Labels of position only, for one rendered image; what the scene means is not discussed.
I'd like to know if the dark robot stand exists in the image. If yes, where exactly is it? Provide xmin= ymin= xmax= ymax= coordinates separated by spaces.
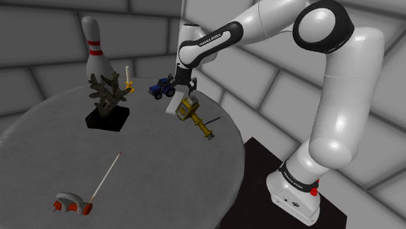
xmin=219 ymin=137 xmax=348 ymax=229

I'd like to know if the round grey table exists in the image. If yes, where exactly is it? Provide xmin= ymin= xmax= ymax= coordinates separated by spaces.
xmin=0 ymin=77 xmax=247 ymax=229

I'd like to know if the white flat block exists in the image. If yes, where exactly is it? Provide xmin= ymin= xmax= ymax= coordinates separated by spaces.
xmin=165 ymin=90 xmax=185 ymax=116

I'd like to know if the brown coral figure black base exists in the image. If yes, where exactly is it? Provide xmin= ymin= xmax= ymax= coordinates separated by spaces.
xmin=85 ymin=72 xmax=133 ymax=133

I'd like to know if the white candle gold holder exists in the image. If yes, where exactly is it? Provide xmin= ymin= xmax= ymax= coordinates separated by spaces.
xmin=124 ymin=66 xmax=135 ymax=94

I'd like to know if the grey orange shackle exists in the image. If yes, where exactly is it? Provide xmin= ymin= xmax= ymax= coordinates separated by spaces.
xmin=52 ymin=192 xmax=94 ymax=217

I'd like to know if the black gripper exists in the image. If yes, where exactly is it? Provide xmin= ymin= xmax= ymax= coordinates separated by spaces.
xmin=167 ymin=64 xmax=198 ymax=96

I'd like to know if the yellow toy hammer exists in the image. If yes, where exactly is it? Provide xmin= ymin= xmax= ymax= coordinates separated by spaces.
xmin=174 ymin=95 xmax=215 ymax=141

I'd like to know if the thin white stick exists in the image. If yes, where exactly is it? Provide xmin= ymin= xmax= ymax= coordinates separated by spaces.
xmin=90 ymin=152 xmax=122 ymax=203

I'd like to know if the thin dark screw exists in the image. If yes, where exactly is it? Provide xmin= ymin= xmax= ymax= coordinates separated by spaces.
xmin=204 ymin=116 xmax=223 ymax=126

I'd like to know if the blue toy tractor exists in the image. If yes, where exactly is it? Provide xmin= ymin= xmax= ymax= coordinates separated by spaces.
xmin=148 ymin=77 xmax=176 ymax=100

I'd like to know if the white red-striped bowling pin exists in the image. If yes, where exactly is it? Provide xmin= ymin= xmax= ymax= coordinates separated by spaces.
xmin=81 ymin=16 xmax=115 ymax=84

